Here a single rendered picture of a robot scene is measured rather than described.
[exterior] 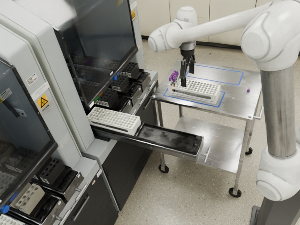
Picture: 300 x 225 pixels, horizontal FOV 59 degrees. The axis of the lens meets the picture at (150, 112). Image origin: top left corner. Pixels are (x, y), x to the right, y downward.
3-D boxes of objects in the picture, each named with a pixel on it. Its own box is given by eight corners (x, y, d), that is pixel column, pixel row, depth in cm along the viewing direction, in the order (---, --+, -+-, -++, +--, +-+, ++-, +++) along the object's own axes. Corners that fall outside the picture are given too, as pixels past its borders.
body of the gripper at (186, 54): (191, 52, 138) (191, 67, 144) (196, 43, 143) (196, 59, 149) (177, 50, 141) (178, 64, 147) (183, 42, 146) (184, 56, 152)
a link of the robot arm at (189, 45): (198, 34, 139) (198, 44, 143) (181, 32, 142) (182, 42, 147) (192, 42, 133) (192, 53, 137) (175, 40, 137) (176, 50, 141)
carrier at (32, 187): (38, 189, 124) (33, 182, 120) (42, 191, 123) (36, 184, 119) (20, 212, 116) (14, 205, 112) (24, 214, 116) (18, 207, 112)
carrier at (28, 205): (42, 191, 123) (37, 184, 119) (45, 193, 122) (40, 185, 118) (25, 214, 115) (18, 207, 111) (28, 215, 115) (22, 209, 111)
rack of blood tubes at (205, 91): (168, 93, 164) (167, 85, 160) (173, 84, 170) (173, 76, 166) (215, 104, 153) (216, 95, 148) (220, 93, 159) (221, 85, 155)
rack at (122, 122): (88, 125, 154) (85, 117, 150) (97, 114, 161) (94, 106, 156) (134, 137, 143) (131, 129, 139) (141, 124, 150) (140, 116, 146)
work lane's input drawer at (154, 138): (84, 134, 159) (80, 123, 153) (97, 118, 168) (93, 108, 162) (204, 167, 132) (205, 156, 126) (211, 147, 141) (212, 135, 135)
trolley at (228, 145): (158, 172, 221) (146, 96, 165) (178, 133, 249) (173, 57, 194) (241, 200, 195) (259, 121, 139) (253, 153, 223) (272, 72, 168)
